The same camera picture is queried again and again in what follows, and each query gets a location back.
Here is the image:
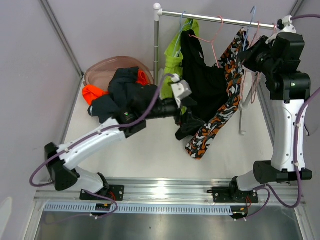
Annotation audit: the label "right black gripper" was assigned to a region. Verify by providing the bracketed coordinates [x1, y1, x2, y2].
[239, 35, 279, 77]

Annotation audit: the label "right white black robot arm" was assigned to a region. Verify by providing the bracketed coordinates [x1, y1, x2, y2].
[228, 32, 313, 202]

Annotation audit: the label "light blue hanger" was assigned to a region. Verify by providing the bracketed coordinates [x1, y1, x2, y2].
[172, 11, 193, 57]

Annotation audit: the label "lime green shorts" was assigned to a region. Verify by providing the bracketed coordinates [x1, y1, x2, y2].
[160, 18, 199, 99]

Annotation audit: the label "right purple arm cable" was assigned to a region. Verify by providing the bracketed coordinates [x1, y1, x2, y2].
[246, 13, 320, 221]

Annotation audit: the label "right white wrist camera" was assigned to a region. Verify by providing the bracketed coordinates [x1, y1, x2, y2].
[265, 15, 297, 44]

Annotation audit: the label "pink hanger with navy shorts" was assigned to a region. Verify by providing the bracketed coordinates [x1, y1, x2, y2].
[250, 21, 260, 47]

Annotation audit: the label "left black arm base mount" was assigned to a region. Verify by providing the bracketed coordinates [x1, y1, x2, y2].
[79, 185, 125, 201]

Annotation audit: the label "pink hanger of orange shorts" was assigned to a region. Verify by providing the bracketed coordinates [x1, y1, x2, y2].
[240, 34, 262, 109]

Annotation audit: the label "black shorts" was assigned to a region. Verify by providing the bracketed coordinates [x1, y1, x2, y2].
[180, 29, 229, 124]

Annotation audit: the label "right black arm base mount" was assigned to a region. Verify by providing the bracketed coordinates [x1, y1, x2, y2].
[206, 176, 259, 204]

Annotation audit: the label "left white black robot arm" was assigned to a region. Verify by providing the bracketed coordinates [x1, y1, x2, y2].
[44, 80, 205, 200]

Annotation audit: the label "white metal clothes rack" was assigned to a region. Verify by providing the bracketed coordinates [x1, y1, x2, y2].
[144, 2, 291, 136]

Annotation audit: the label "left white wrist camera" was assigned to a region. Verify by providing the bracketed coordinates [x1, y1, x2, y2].
[170, 73, 192, 109]

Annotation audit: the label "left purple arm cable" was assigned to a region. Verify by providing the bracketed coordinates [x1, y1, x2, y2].
[29, 73, 177, 218]

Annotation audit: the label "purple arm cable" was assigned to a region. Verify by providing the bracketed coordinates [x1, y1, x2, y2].
[246, 13, 320, 221]
[29, 73, 177, 218]

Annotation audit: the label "grey slotted cable duct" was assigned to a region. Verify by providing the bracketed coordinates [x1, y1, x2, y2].
[43, 202, 233, 216]

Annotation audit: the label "translucent pink plastic basket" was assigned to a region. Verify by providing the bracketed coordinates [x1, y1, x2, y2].
[83, 56, 154, 91]

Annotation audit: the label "aluminium extrusion rail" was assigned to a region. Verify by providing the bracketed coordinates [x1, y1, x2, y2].
[33, 177, 298, 205]

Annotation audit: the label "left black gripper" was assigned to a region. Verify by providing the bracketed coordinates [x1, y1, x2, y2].
[144, 96, 205, 132]

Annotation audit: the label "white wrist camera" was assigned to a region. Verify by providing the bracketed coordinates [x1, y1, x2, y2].
[170, 73, 192, 109]
[265, 15, 297, 44]

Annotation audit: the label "dark navy shorts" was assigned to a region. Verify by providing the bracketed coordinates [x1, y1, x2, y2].
[82, 66, 158, 124]

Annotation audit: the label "camouflage patterned shorts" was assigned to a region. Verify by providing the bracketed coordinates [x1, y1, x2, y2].
[185, 28, 249, 160]

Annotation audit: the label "orange shorts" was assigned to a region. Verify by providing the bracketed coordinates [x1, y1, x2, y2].
[82, 67, 150, 105]

